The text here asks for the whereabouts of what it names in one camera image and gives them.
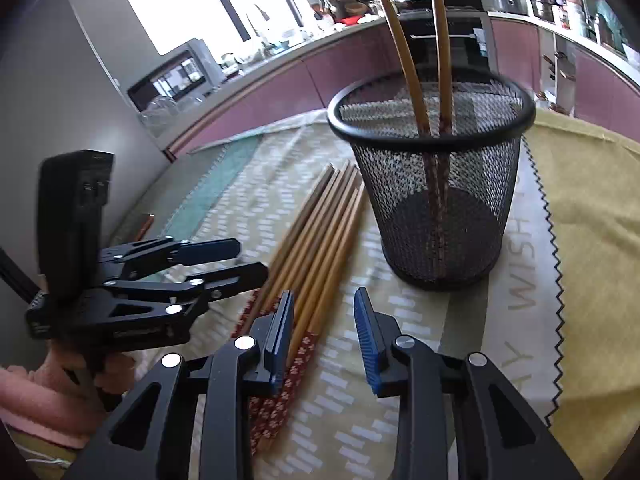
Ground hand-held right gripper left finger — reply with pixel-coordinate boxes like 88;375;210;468
62;290;296;480

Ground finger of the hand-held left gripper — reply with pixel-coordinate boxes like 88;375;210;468
102;261;271;331
97;237;243;281

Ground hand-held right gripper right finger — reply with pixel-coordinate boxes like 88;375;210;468
353;287;583;480

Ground bunch of wooden chopsticks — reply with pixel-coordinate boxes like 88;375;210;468
232;160;368;456

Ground black mesh cup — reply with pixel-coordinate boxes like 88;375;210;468
327;71;537;291

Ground person's left hand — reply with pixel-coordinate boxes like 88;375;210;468
47;342;138;411

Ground small copper-coloured object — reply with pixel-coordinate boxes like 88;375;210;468
135;212;157;241

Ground patterned tablecloth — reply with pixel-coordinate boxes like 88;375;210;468
10;110;640;480

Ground grey countertop appliance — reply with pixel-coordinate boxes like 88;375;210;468
126;39;226;113

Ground purple kitchen cabinets with counter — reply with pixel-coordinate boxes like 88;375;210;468
162;10;640;161

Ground kitchen window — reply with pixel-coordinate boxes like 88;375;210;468
110;0;301;56

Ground black built-in oven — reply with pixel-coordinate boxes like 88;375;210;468
397;12;493;76

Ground square stainless steel cooker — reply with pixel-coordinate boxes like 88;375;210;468
492;0;531;16

